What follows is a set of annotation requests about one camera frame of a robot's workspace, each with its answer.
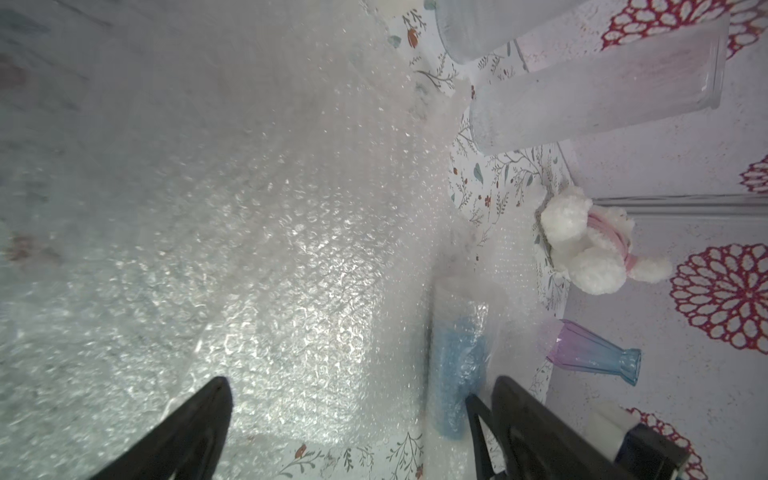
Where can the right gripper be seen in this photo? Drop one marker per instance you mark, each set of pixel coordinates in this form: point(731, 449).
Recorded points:
point(644, 453)

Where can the white pink plush toy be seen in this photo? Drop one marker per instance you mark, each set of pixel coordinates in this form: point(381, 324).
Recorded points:
point(592, 247)

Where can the bubble item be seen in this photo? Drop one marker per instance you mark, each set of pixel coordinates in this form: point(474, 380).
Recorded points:
point(465, 322)
point(254, 189)

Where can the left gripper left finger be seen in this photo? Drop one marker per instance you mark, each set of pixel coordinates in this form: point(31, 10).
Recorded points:
point(186, 445)

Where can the cream ribbed ceramic vase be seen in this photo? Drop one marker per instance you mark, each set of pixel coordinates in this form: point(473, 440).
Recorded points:
point(393, 8)

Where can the purple blue glass vase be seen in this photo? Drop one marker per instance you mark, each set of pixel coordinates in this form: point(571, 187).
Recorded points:
point(576, 348)

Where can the bubble purple vase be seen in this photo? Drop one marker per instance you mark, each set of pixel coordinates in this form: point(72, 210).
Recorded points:
point(525, 296)

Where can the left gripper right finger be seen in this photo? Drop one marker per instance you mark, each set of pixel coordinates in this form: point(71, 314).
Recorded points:
point(536, 444)

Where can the bubble item front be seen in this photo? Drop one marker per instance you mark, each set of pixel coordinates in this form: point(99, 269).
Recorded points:
point(465, 322)

